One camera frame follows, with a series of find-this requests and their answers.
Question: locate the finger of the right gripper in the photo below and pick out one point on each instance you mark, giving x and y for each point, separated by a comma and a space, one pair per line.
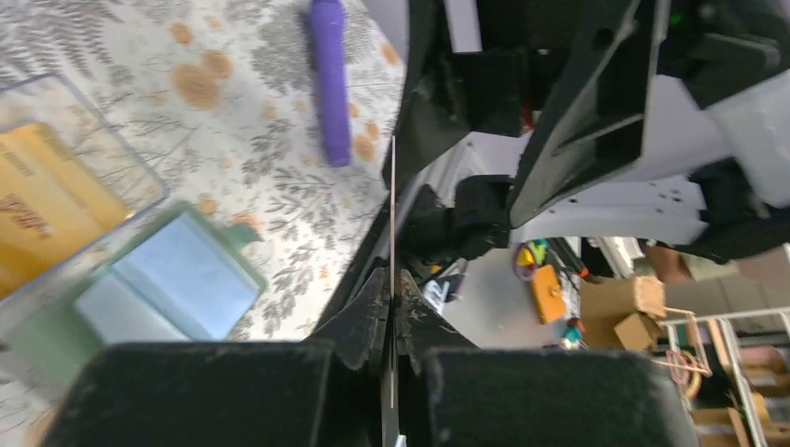
593, 122
433, 114

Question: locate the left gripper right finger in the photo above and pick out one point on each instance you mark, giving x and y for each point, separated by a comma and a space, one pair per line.
449, 392

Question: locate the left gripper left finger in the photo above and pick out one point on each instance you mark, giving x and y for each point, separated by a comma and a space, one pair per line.
327, 390

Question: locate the gold vip card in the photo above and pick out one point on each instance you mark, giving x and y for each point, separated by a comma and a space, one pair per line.
52, 204
392, 216

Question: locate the green card holder wallet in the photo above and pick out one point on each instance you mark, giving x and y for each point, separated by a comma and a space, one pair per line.
181, 279

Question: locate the clear box with orange blocks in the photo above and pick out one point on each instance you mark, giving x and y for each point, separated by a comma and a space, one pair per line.
54, 100

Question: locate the gold VIP card in box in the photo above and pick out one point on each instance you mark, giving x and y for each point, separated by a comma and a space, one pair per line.
52, 204

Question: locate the purple cylinder tube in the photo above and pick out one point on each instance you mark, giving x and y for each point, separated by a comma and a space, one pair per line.
326, 23

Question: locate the cardboard boxes in background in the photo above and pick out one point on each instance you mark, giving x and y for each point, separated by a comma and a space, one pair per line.
622, 313

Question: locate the floral table mat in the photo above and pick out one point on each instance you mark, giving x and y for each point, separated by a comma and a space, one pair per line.
218, 97

